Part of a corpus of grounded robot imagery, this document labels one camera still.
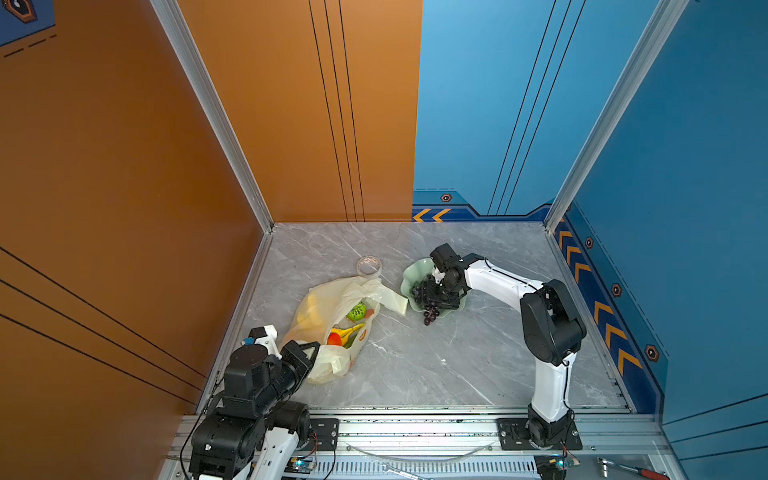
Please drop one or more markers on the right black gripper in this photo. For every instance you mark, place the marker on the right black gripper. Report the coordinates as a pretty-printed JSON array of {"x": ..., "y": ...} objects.
[{"x": 451, "y": 301}]

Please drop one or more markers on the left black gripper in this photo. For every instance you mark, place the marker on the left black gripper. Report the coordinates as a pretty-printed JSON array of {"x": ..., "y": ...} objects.
[{"x": 292, "y": 353}]

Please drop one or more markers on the red apple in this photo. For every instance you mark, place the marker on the red apple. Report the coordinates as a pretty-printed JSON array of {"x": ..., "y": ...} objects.
[{"x": 335, "y": 339}]

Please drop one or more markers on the dark purple grape bunch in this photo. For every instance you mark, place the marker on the dark purple grape bunch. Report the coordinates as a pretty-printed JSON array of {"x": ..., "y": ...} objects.
[{"x": 427, "y": 296}]

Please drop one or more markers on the yellow banana bunch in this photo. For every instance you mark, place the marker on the yellow banana bunch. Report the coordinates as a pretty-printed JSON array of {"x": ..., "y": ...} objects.
[{"x": 346, "y": 334}]

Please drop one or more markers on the cream plastic bag orange print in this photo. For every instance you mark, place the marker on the cream plastic bag orange print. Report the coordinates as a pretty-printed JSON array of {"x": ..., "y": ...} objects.
[{"x": 325, "y": 307}]

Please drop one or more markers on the green kiwi half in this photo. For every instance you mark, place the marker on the green kiwi half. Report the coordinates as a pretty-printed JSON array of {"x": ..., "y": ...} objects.
[{"x": 357, "y": 313}]

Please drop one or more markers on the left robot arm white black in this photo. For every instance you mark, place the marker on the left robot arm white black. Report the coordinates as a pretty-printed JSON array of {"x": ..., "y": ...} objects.
[{"x": 252, "y": 427}]

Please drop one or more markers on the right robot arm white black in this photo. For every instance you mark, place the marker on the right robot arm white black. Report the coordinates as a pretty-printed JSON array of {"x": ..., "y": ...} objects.
[{"x": 553, "y": 331}]

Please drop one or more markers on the green leaf-shaped plate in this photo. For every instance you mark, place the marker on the green leaf-shaped plate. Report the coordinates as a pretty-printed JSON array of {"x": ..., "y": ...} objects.
[{"x": 417, "y": 272}]

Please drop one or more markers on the clear tape roll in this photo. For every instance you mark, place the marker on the clear tape roll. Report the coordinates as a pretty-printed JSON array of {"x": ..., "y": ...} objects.
[{"x": 369, "y": 267}]

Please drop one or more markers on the left green circuit board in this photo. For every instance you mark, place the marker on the left green circuit board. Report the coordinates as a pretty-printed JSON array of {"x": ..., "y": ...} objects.
[{"x": 301, "y": 465}]

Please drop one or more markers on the green circuit board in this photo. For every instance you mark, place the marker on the green circuit board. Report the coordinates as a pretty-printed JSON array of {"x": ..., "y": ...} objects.
[
  {"x": 301, "y": 465},
  {"x": 555, "y": 468}
]

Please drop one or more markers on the right green circuit board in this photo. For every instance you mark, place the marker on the right green circuit board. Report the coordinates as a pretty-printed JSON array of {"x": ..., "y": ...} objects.
[{"x": 555, "y": 468}]

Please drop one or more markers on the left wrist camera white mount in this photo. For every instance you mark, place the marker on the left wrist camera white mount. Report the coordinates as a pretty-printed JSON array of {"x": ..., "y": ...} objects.
[{"x": 265, "y": 336}]

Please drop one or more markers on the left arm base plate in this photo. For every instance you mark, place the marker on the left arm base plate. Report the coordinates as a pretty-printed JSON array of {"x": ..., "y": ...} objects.
[{"x": 322, "y": 435}]

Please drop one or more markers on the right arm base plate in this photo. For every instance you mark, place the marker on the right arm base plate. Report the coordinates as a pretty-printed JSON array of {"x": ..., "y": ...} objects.
[{"x": 536, "y": 434}]

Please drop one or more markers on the aluminium front rail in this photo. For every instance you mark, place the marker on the aluminium front rail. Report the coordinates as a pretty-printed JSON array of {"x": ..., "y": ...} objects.
[{"x": 403, "y": 432}]

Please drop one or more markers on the red handled tool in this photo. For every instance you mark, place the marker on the red handled tool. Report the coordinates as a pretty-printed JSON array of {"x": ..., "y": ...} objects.
[{"x": 606, "y": 464}]

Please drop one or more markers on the right aluminium corner post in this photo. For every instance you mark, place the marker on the right aluminium corner post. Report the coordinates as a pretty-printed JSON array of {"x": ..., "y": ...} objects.
[{"x": 653, "y": 38}]

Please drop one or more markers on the aluminium corner post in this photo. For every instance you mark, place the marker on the aluminium corner post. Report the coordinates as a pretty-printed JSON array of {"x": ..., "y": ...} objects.
[
  {"x": 653, "y": 38},
  {"x": 176, "y": 29}
]

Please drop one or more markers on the left aluminium corner post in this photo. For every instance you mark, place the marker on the left aluminium corner post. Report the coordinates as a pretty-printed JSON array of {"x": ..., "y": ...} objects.
[{"x": 176, "y": 29}]

